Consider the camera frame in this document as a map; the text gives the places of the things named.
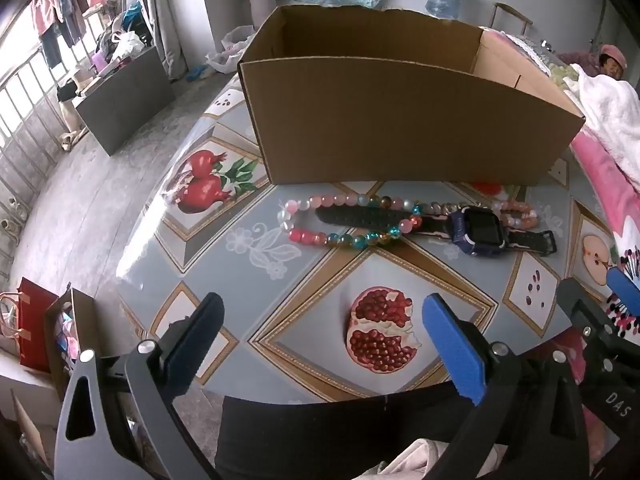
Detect pale green cloth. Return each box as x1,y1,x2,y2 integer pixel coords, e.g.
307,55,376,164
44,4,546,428
549,60,581,92

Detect beige knit garment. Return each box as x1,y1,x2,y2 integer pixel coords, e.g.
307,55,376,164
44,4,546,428
357,437,506,480

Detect metal window railing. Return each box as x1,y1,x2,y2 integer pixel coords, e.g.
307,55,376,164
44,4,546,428
0,45,81,281

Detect pile of clothes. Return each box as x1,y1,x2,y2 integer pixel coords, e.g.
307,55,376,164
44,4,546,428
92,2,156,68

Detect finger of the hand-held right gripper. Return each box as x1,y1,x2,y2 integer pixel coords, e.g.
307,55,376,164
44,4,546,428
606,266,640,317
556,277,621,356

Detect wooden chair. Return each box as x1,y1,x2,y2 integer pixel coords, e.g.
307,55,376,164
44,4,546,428
487,2,535,36

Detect multicolour beaded necklace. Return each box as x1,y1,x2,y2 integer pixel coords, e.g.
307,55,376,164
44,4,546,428
277,192,425,251

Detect red gift bag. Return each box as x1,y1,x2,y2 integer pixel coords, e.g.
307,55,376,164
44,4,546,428
15,276,61,375

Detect large cardboard box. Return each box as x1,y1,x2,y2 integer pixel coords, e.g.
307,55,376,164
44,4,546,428
236,4,587,188

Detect pink bead bracelet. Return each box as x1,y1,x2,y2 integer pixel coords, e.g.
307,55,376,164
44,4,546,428
492,199,541,228

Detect blue smartwatch with black strap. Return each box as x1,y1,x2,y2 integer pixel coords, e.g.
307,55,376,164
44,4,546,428
315,205,558,258

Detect white fluffy blanket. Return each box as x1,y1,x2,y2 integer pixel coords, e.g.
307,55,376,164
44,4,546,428
565,62,640,186

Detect beige slippers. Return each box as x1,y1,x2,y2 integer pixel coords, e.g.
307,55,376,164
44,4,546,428
60,129,88,152

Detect hanging clothes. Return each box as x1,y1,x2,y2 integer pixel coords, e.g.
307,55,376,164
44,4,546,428
30,0,108,68

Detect grey curtain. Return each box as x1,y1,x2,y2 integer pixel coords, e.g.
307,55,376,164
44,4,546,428
147,0,187,81

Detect person's black pants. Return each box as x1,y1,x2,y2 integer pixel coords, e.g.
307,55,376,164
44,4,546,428
214,385,481,480

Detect small open cardboard box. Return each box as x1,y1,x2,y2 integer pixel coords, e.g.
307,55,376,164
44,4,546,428
44,287,101,401

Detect grey cabinet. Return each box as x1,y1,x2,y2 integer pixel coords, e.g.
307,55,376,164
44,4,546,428
75,46,176,157

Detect white plastic bag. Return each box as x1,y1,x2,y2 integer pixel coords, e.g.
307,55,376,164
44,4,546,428
206,24,258,75

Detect white handbag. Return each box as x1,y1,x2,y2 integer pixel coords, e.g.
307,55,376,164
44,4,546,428
0,292,23,356

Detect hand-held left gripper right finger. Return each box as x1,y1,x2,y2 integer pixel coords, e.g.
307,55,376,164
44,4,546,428
422,293,591,480

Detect white lace cloth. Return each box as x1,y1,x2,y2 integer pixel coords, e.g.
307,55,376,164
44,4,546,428
495,30,558,68

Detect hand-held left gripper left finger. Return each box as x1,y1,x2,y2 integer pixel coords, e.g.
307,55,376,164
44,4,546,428
54,291,225,480

